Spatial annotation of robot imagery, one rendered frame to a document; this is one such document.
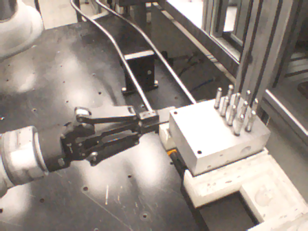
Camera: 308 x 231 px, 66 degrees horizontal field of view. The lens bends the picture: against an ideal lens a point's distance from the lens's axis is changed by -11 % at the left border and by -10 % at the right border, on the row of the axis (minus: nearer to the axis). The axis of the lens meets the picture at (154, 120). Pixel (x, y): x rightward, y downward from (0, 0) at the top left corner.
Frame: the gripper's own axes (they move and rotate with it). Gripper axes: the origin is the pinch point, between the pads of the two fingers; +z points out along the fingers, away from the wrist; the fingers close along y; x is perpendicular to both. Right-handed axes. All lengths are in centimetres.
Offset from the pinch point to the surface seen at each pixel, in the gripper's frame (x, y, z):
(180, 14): 35.4, 2.4, 20.6
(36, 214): 0.1, -19.7, -28.7
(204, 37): 21.1, 1.8, 20.6
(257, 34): 3.2, 11.9, 20.6
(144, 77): 31.4, -14.5, 7.9
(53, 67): 57, -20, -19
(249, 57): 4.5, 5.8, 21.2
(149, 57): 31.1, -7.7, 9.5
